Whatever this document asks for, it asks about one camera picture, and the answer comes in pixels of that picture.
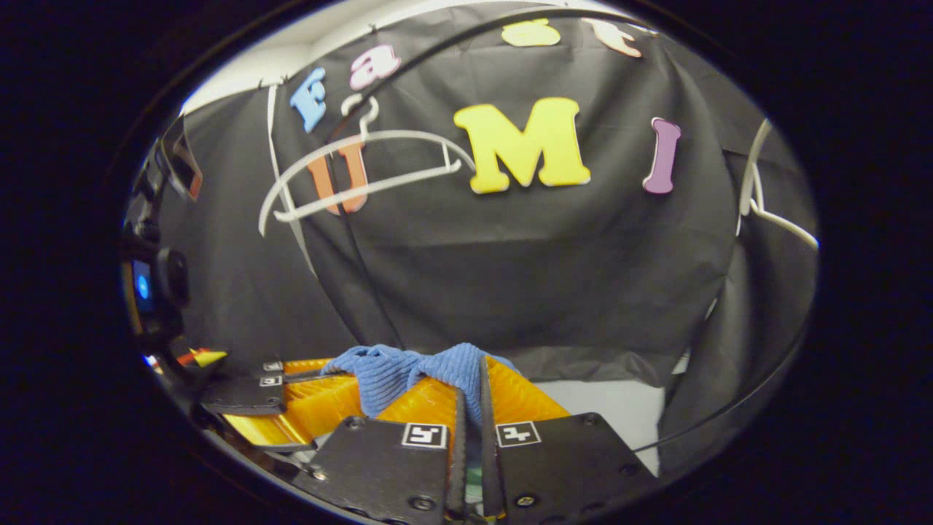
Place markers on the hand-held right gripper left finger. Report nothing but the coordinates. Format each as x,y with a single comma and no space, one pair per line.
386,467

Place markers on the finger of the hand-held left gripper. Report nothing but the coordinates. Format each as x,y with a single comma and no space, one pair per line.
306,368
248,397

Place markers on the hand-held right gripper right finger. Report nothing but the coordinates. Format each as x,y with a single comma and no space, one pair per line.
568,467

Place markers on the blue shirt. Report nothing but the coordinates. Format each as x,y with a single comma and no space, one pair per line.
386,379

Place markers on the white shirt hanger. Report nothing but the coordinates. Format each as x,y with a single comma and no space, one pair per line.
783,224

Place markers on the empty white clothes hanger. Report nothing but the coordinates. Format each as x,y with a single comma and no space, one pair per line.
364,192

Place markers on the black backdrop cloth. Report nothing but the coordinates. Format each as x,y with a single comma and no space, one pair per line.
547,277

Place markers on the black clothes rail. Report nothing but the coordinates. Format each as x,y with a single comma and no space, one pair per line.
408,58

